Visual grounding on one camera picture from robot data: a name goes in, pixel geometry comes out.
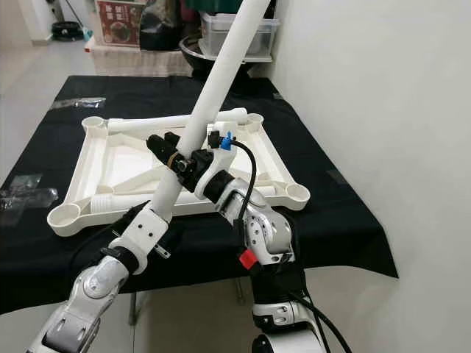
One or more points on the black bag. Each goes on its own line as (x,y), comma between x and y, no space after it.
(162,26)

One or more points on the black tablecloth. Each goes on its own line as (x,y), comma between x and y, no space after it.
(37,272)

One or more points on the clear tape cross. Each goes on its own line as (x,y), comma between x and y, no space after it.
(29,198)

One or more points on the white plastic table top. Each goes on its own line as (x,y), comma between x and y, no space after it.
(118,169)

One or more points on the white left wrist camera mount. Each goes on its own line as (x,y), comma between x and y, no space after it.
(143,235)

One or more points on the clear plastic storage container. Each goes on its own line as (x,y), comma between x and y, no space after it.
(267,37)

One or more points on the red printed box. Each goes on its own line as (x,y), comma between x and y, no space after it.
(120,23)

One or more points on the beige cloth covered table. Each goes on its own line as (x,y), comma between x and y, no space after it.
(140,62)

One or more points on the black wok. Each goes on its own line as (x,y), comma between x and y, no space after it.
(195,62)

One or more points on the broom with teal brush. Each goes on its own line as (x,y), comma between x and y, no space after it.
(88,34)

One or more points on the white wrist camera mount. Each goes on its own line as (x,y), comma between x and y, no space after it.
(143,235)
(217,170)

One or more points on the black robot vacuum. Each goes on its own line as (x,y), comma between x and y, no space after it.
(68,31)

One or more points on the green round lid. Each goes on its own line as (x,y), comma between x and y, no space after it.
(210,5)

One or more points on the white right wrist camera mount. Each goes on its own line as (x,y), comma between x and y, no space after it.
(217,170)

